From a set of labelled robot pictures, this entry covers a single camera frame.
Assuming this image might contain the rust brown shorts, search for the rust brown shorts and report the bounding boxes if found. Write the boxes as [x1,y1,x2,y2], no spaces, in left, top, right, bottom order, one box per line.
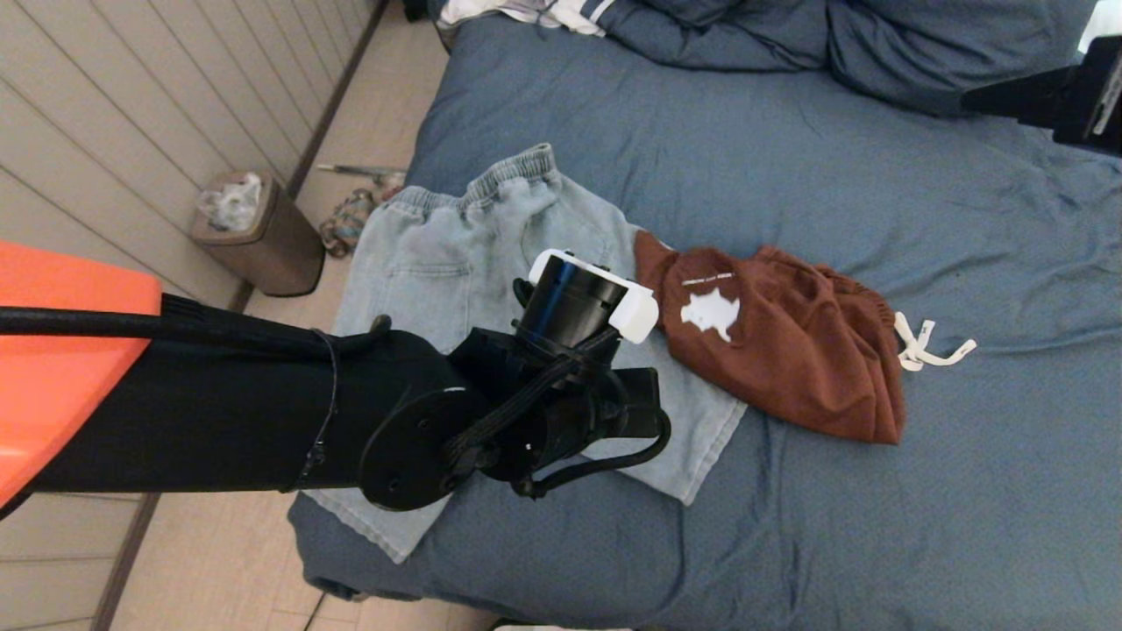
[633,230,978,445]

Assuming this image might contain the light blue denim shorts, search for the light blue denim shorts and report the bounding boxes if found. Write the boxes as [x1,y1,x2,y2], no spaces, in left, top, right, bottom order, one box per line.
[302,143,749,564]

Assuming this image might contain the white pillow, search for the white pillow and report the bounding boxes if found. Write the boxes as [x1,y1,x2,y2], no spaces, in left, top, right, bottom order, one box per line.
[1080,0,1122,55]

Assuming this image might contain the blue pillow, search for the blue pillow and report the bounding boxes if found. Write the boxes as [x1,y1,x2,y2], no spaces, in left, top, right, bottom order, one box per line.
[826,0,1097,117]

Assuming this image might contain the blue bed cover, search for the blue bed cover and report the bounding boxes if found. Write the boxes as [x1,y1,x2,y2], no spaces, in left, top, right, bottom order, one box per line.
[288,13,1122,631]

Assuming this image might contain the multicoloured cloth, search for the multicoloured cloth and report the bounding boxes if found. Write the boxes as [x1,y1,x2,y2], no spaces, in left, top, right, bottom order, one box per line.
[317,186,402,259]

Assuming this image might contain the crumpled blue blanket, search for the crumpled blue blanket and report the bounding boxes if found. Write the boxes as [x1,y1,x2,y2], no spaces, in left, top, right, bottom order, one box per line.
[605,0,832,73]

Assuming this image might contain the silver metal object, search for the silver metal object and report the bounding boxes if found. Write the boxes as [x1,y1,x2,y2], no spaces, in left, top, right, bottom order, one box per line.
[316,162,407,187]

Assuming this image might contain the brown metal trash bin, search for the brown metal trash bin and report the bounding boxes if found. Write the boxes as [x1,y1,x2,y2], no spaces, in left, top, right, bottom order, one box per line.
[189,171,325,297]

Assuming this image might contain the white striped garment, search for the white striped garment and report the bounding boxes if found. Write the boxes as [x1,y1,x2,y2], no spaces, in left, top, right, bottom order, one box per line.
[437,0,625,38]

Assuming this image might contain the clear plastic bin liner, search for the clear plastic bin liner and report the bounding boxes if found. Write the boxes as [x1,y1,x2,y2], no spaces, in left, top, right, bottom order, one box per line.
[195,172,264,232]

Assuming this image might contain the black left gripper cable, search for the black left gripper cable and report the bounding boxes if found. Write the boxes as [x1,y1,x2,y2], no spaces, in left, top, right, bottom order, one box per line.
[513,408,672,500]

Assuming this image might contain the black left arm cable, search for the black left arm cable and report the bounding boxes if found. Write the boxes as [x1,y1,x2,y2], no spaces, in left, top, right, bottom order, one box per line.
[0,307,392,356]

